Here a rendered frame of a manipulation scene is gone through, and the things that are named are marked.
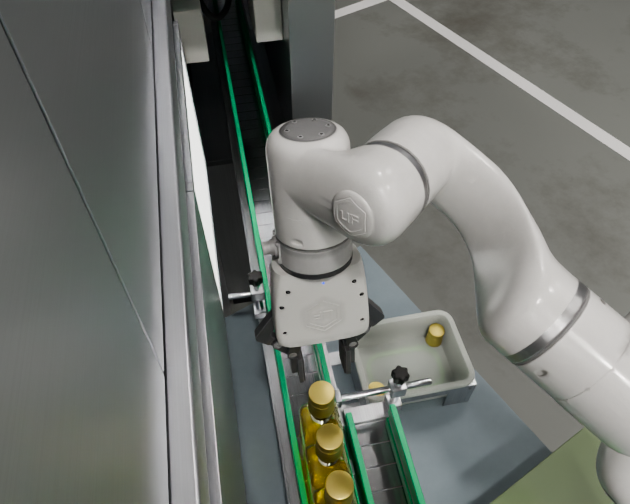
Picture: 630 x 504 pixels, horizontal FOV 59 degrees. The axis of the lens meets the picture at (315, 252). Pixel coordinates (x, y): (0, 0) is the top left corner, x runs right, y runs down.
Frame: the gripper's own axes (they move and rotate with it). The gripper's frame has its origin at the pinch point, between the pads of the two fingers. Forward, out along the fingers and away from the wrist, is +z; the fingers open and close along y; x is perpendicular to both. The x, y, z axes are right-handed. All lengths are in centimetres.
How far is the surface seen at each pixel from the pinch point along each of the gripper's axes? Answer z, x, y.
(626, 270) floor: 101, 109, 145
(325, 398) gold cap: 8.9, 1.3, 0.3
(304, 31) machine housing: -12, 92, 15
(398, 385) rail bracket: 24.5, 13.5, 14.5
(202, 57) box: -4, 106, -10
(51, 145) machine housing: -37.7, -17.9, -15.1
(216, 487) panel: -3.0, -15.4, -12.6
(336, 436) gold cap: 10.2, -3.6, 0.6
